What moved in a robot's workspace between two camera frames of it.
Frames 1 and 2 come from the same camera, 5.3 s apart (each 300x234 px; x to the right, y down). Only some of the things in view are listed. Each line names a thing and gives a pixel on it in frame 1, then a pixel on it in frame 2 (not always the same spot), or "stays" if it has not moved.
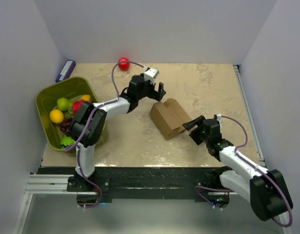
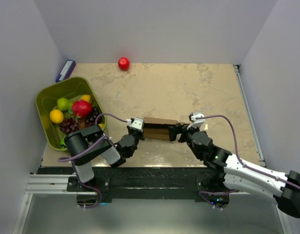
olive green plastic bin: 58,103 stays
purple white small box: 66,70 stays
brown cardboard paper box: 168,118 -> 157,127
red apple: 123,66 stays
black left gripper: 155,95 -> 141,135
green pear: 64,105 stays
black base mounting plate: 143,183 stays
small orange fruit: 86,97 stays
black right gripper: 197,121 -> 179,128
